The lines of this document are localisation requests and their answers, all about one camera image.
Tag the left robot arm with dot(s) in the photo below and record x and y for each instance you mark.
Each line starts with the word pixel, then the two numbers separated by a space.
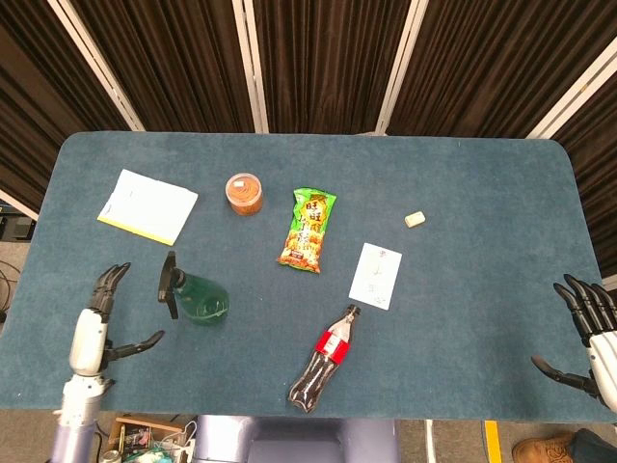
pixel 77 417

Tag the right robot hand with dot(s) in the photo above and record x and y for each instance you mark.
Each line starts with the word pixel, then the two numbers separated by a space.
pixel 600 345

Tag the white screen frame post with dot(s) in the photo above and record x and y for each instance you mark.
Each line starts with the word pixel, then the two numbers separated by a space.
pixel 573 94
pixel 250 65
pixel 99 62
pixel 400 67

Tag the brown leather shoe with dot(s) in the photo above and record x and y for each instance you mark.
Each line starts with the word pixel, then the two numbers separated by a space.
pixel 542 448

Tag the purple robot base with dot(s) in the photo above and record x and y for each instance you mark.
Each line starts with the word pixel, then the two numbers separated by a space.
pixel 296 440

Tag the white printed card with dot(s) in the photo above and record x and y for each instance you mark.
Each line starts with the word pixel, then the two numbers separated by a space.
pixel 376 276

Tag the white notepad yellow edge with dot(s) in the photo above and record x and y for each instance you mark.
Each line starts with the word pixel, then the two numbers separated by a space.
pixel 148 206

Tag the blue table mat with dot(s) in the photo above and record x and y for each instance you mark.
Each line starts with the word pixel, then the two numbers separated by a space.
pixel 434 337

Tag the green snack bag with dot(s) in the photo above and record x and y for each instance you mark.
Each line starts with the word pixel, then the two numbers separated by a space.
pixel 306 229

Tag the black pleated curtain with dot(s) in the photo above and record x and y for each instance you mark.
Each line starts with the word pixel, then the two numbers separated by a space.
pixel 328 58

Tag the green spray bottle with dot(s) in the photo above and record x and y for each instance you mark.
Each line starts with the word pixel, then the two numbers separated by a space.
pixel 195 296

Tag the wooden box of clutter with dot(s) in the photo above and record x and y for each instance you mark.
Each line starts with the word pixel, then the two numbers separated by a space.
pixel 144 439

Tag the cola bottle red label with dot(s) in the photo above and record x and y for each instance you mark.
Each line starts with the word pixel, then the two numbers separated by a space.
pixel 328 359

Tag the round orange snack tub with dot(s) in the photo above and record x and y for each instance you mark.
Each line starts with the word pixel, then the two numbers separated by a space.
pixel 245 194

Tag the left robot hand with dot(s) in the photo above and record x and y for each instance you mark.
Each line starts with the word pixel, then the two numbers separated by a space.
pixel 96 333

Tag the small white eraser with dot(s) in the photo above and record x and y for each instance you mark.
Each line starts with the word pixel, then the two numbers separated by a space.
pixel 415 219

